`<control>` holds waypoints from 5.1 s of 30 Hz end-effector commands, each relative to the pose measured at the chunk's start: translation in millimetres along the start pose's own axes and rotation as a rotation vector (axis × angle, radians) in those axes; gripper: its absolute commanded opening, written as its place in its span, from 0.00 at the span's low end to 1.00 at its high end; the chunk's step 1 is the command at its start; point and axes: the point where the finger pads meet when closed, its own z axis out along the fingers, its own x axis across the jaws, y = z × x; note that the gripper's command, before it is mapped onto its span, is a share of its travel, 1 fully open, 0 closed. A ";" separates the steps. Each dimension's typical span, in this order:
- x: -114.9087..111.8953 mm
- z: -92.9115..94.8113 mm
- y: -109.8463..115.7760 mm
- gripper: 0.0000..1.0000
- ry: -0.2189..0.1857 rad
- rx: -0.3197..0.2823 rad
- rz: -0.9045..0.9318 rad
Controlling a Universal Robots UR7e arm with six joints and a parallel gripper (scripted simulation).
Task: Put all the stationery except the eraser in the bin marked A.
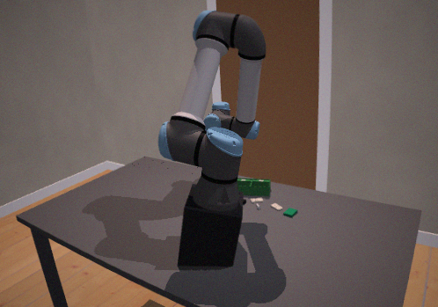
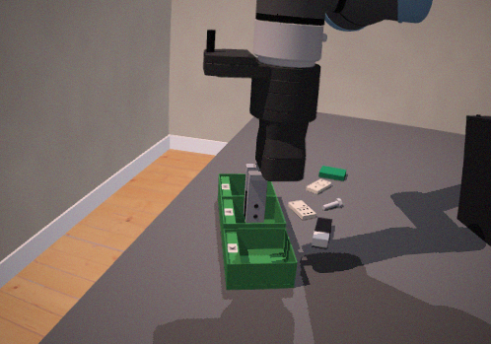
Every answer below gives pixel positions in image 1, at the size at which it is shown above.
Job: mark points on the green three-compartment bin rack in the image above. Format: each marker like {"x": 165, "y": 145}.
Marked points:
{"x": 254, "y": 187}

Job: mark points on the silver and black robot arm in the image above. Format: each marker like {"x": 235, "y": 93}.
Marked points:
{"x": 215, "y": 143}

